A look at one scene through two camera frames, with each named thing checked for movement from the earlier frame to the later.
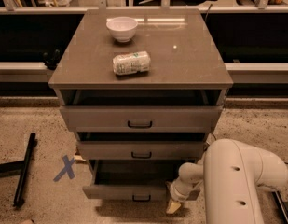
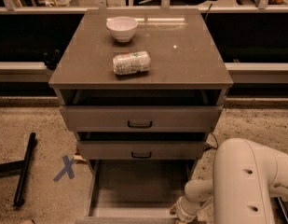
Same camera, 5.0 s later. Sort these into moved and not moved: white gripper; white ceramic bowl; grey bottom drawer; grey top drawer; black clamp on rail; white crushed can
Moved: white gripper; grey bottom drawer
Not moved: white crushed can; white ceramic bowl; grey top drawer; black clamp on rail
